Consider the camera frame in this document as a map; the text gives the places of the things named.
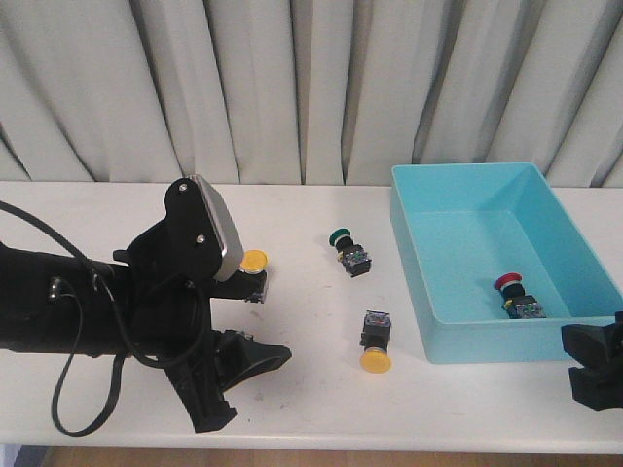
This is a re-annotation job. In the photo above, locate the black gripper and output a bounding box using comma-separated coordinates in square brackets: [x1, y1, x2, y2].
[561, 311, 622, 410]
[112, 213, 293, 435]

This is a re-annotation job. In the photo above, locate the yellow mushroom push button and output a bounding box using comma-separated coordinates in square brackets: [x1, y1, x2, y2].
[239, 249, 269, 304]

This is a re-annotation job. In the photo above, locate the red mushroom push button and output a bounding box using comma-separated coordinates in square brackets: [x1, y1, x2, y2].
[494, 272, 546, 319]

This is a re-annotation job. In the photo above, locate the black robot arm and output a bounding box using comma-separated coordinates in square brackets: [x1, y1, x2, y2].
[1, 208, 622, 433]

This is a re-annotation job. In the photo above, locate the light blue plastic box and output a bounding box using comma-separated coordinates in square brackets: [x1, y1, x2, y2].
[390, 162, 622, 364]

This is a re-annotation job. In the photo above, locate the grey pleated curtain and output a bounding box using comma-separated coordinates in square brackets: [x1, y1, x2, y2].
[1, 1, 622, 188]

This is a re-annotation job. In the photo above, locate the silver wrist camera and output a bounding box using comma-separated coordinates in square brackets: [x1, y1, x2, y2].
[164, 175, 243, 282]

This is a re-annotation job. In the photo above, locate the green push button switch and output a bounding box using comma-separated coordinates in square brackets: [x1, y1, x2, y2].
[329, 228, 372, 277]

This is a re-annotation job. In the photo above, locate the yellow push button switch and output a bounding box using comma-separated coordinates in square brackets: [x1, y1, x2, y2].
[359, 310, 391, 374]

